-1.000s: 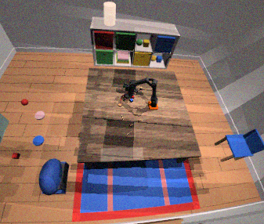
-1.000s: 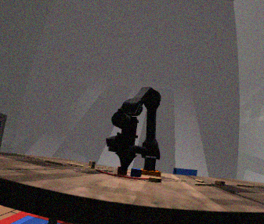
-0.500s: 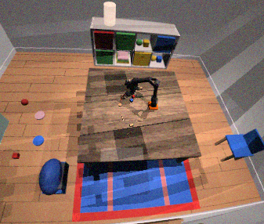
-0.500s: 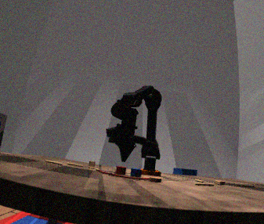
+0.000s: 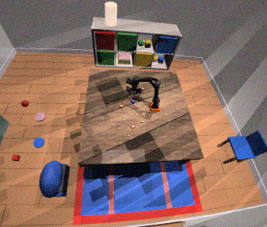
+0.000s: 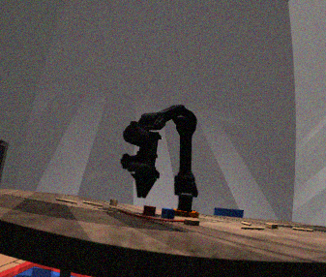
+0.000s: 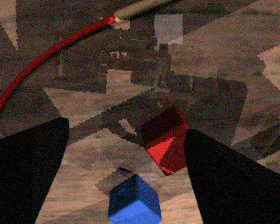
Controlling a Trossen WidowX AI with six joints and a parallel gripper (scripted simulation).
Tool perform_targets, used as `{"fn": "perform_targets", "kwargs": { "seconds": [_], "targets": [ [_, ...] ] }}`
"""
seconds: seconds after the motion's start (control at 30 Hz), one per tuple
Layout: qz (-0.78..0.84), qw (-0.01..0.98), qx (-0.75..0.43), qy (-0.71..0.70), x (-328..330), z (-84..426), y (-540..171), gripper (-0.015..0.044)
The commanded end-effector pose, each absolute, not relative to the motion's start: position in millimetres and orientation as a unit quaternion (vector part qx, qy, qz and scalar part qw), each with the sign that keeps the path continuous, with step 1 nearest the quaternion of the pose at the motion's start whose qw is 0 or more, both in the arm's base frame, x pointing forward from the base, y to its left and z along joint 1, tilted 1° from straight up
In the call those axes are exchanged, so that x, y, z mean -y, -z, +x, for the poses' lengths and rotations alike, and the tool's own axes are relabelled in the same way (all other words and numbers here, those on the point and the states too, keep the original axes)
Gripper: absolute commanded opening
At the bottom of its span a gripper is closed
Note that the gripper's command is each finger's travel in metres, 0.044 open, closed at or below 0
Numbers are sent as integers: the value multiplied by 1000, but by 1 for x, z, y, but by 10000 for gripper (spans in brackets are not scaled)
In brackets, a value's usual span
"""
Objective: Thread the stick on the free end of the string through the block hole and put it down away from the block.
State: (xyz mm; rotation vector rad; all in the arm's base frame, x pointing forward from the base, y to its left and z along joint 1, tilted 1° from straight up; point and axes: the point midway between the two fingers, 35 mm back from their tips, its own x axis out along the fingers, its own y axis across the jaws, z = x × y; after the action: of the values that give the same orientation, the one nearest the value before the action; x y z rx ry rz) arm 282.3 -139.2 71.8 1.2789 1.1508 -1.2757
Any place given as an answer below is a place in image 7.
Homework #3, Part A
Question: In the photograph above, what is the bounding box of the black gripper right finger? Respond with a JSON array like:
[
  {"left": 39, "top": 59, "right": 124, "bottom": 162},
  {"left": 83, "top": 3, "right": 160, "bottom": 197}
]
[{"left": 184, "top": 128, "right": 280, "bottom": 224}]

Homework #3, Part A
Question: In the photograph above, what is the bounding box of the dark blue block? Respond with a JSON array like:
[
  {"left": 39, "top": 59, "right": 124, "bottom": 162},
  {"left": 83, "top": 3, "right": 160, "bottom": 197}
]
[{"left": 107, "top": 174, "right": 162, "bottom": 224}]

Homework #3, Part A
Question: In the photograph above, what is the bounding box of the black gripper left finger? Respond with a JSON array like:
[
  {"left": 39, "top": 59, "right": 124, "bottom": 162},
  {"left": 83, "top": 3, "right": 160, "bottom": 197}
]
[{"left": 0, "top": 117, "right": 70, "bottom": 224}]

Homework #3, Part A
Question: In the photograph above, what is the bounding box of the red block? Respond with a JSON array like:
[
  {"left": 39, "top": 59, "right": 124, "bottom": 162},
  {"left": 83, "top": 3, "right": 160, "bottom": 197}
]
[{"left": 141, "top": 106, "right": 191, "bottom": 176}]

